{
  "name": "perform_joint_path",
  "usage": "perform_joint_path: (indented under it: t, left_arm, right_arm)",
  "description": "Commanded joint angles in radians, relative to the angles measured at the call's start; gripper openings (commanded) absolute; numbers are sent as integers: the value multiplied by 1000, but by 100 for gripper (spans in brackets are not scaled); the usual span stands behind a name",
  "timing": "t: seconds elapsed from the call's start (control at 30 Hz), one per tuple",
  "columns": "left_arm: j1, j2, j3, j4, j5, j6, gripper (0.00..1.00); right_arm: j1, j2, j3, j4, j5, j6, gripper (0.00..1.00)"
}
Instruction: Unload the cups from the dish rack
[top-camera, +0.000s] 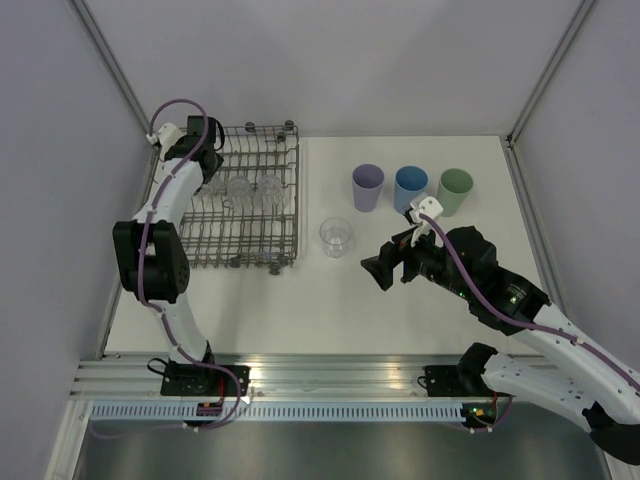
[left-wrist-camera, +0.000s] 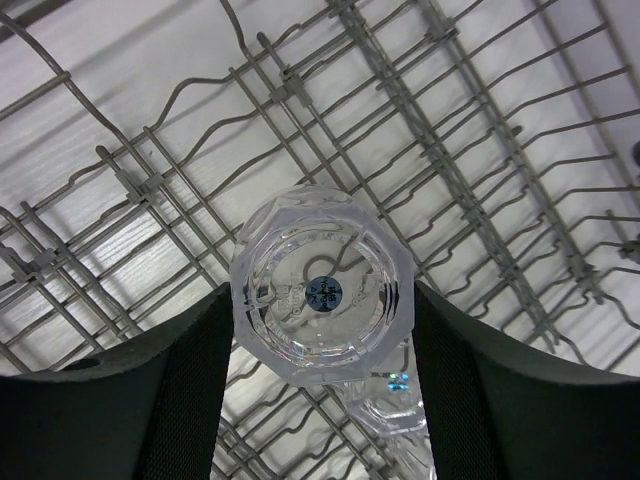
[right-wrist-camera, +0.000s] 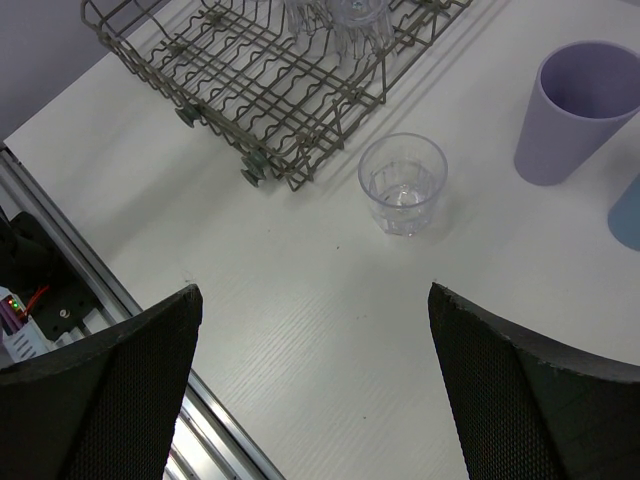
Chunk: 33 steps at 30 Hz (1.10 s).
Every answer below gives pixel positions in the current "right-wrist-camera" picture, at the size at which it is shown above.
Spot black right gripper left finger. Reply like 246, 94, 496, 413
1, 284, 203, 479

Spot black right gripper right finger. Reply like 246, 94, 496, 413
428, 284, 639, 479

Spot blue plastic cup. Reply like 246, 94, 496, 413
607, 175, 640, 251

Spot clear glass cup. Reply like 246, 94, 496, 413
357, 132, 448, 237
328, 0, 394, 60

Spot lavender plastic cup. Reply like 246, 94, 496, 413
514, 41, 639, 186

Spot aluminium mounting rail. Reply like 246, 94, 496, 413
1, 149, 279, 479

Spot grey wire dish rack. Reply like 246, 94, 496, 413
80, 1, 469, 190

